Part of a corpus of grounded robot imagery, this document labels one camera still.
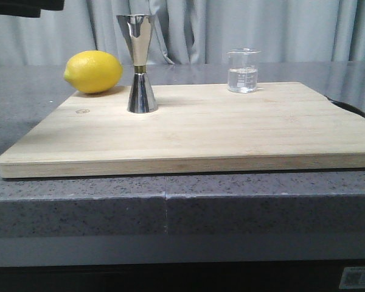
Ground yellow lemon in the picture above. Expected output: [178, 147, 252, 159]
[63, 50, 123, 94]

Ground wooden cutting board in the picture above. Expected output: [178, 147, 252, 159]
[0, 82, 365, 178]

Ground grey curtain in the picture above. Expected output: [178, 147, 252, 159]
[0, 1, 365, 66]

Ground small glass beaker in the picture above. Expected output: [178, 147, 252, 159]
[227, 48, 261, 94]

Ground white label sticker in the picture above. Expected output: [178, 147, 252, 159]
[339, 266, 365, 290]

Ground steel cocktail jigger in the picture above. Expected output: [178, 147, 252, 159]
[116, 15, 158, 114]

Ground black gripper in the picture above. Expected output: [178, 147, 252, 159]
[0, 0, 64, 18]

